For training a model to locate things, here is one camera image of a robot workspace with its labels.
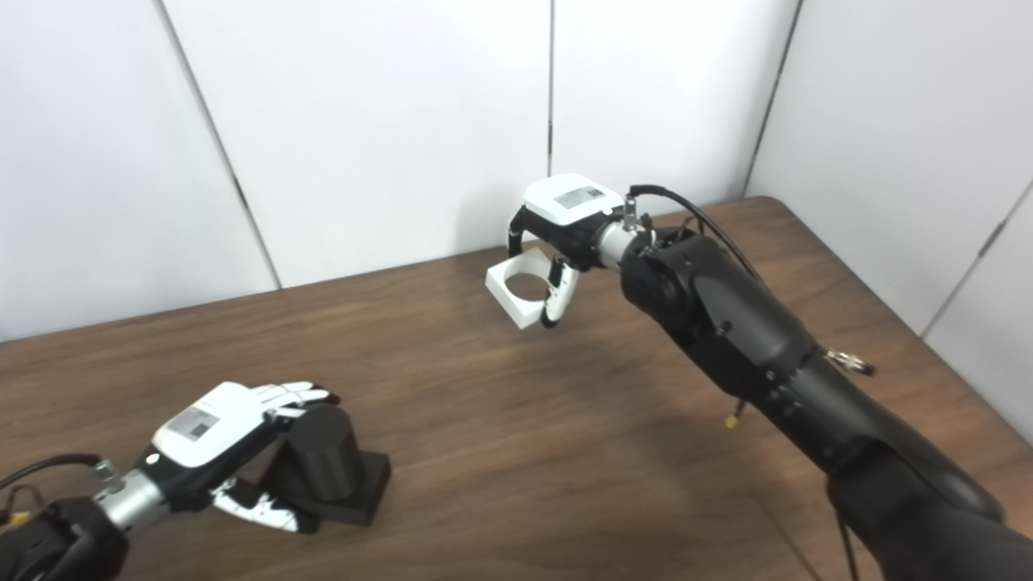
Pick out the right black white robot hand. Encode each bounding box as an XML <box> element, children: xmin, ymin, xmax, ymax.
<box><xmin>507</xmin><ymin>173</ymin><xmax>626</xmax><ymax>330</ymax></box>

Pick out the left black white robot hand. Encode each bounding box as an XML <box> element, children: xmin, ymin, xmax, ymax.
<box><xmin>133</xmin><ymin>381</ymin><xmax>341</xmax><ymax>535</ymax></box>

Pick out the white square piece with hole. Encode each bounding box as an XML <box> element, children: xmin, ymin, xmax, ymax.
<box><xmin>485</xmin><ymin>249</ymin><xmax>566</xmax><ymax>330</ymax></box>

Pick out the black cylinder peg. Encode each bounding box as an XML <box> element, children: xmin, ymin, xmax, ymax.
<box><xmin>262</xmin><ymin>403</ymin><xmax>393</xmax><ymax>528</ymax></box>

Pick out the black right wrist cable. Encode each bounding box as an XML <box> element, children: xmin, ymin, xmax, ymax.
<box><xmin>628</xmin><ymin>184</ymin><xmax>763</xmax><ymax>283</ymax></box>

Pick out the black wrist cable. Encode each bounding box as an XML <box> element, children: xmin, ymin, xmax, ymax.
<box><xmin>0</xmin><ymin>454</ymin><xmax>114</xmax><ymax>493</ymax></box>
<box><xmin>628</xmin><ymin>184</ymin><xmax>763</xmax><ymax>283</ymax></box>

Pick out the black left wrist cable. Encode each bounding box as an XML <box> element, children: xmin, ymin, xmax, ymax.
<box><xmin>0</xmin><ymin>454</ymin><xmax>114</xmax><ymax>493</ymax></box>

